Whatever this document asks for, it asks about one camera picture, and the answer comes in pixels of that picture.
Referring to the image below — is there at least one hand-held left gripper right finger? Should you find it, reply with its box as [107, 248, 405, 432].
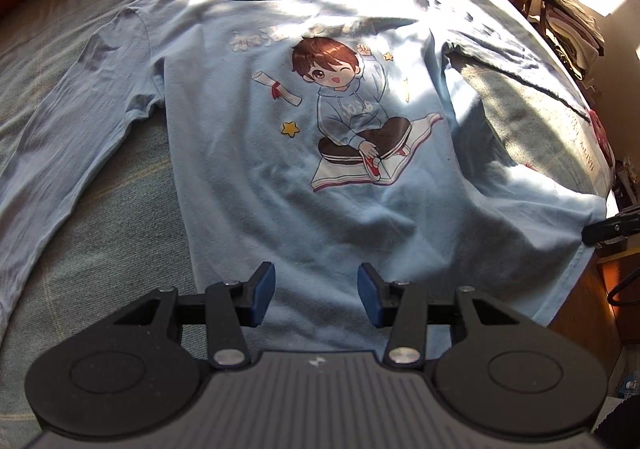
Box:
[357, 263, 516, 371]

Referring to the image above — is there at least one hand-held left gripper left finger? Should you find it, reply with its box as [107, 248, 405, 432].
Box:
[112, 261, 277, 371]

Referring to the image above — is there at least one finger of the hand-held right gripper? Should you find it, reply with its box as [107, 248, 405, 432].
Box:
[581, 210, 640, 246]

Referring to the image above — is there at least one light blue cartoon print shirt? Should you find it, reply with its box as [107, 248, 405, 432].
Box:
[0, 0, 609, 355]

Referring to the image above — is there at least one pile of folded clothes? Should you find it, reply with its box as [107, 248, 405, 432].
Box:
[541, 0, 607, 81]

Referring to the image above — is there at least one wooden cabinet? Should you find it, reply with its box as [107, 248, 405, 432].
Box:
[594, 249, 640, 347]

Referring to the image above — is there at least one red printed bag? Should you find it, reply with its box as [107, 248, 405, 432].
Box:
[589, 108, 617, 171]

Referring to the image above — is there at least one grey bed sheet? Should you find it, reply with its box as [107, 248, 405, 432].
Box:
[0, 0, 621, 449]

